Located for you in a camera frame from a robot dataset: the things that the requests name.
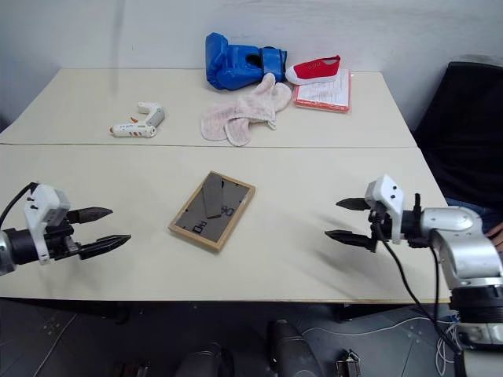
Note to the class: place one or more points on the person in blue jeans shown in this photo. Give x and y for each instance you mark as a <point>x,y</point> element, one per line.
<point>481,214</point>

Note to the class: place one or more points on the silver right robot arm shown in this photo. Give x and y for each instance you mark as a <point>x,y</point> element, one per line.
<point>452,224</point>

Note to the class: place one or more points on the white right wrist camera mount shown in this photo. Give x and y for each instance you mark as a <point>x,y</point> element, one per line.
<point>389,198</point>

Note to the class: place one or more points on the black chair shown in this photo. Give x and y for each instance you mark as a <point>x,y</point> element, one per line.
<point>463,133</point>

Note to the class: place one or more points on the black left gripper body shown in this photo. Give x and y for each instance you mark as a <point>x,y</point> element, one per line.
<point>59,245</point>

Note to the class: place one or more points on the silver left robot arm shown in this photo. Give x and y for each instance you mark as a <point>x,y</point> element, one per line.
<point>17,245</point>

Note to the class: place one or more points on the orange and white booklet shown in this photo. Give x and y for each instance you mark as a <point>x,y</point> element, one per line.
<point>326,96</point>

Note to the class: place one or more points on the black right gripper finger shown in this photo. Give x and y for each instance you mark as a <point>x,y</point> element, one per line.
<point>349,238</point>
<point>353,203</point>

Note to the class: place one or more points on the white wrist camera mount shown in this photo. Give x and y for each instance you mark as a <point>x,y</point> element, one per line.
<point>41,208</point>
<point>389,198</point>

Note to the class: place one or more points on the pink terry cloth mitten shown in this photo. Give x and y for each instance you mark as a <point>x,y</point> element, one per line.
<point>263,100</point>
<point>218,121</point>

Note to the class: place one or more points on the blue boxing glove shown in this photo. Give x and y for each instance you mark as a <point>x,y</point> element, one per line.
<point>232,63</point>

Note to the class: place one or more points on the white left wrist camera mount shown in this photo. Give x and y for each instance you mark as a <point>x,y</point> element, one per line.
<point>41,208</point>

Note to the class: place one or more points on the dark metal bracket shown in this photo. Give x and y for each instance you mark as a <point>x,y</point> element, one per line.
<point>349,365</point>

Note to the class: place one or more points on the dark rounded shape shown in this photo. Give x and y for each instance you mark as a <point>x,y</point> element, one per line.
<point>291,349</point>

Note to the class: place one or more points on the white hot glue gun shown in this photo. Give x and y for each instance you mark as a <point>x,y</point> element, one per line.
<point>135,129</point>

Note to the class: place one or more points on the red slip-on shoe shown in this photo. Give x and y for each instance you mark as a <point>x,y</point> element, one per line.
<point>318,70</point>

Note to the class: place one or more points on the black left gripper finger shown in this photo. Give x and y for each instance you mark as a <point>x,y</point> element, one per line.
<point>104,245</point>
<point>92,214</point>

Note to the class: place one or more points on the wooden picture frame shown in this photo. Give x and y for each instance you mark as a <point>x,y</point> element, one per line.
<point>230,192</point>

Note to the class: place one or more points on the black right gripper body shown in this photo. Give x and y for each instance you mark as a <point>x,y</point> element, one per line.
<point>378,231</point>

